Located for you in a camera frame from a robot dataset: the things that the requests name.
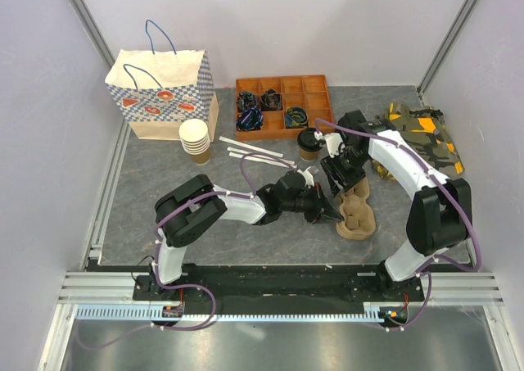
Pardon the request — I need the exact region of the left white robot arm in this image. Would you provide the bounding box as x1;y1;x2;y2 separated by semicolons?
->
151;170;343;300

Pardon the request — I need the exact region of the dark rolled tie left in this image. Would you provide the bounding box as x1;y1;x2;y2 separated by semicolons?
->
237;91;258;112

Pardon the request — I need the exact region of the single paper coffee cup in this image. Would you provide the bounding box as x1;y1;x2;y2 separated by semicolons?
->
299;147;319;162

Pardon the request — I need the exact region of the wrapped paper straw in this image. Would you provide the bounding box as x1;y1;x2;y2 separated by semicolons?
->
227;147;295;165
228;152;297;170
219;136;284;158

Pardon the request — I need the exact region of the wrapped paper straw lower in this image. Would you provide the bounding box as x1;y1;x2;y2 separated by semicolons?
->
228;152;297;170

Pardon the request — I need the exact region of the grey slotted cable duct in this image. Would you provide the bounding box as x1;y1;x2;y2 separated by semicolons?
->
75;304;386;323

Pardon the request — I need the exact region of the checkered paper takeout bag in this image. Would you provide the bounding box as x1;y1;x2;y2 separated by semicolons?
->
105;39;219;141

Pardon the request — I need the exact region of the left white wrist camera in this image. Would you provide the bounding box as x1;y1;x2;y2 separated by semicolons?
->
297;165;319;188

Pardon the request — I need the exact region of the black coffee cup lid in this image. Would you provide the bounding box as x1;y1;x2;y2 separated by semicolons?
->
296;127;323;152

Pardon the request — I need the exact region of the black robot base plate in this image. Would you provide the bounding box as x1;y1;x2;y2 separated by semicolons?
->
133;262;427;306

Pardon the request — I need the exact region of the stack of paper cups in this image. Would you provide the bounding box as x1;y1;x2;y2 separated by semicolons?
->
178;119;210;165

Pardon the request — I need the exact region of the brown pulp cup carrier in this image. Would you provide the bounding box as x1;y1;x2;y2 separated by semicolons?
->
336;178;376;241

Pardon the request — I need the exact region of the green yellow rolled tie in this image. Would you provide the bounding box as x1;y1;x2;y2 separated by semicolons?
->
285;106;309;129

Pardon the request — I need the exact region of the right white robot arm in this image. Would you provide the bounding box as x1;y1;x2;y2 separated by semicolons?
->
314;111;478;301

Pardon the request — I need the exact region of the brown dark rolled tie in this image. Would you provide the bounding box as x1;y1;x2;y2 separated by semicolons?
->
260;88;282;111

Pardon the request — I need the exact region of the wrapped paper straw upper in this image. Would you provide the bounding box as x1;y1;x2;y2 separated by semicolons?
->
219;136;284;158

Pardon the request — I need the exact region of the wrapped paper straw middle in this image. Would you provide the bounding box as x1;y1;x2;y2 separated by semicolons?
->
227;147;295;165

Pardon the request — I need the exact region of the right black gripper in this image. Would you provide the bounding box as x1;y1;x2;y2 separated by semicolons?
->
319;147;371;199

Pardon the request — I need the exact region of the orange wooden compartment tray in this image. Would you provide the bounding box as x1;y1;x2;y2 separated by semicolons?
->
235;75;335;142

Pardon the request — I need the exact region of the blue striped rolled tie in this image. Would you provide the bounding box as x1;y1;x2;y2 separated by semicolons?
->
236;106;264;132

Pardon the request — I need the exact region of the camouflage fabric bag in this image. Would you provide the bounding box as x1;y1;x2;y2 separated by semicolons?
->
374;102;464;179

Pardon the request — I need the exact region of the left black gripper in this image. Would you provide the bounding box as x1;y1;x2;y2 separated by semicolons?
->
281;183;343;224

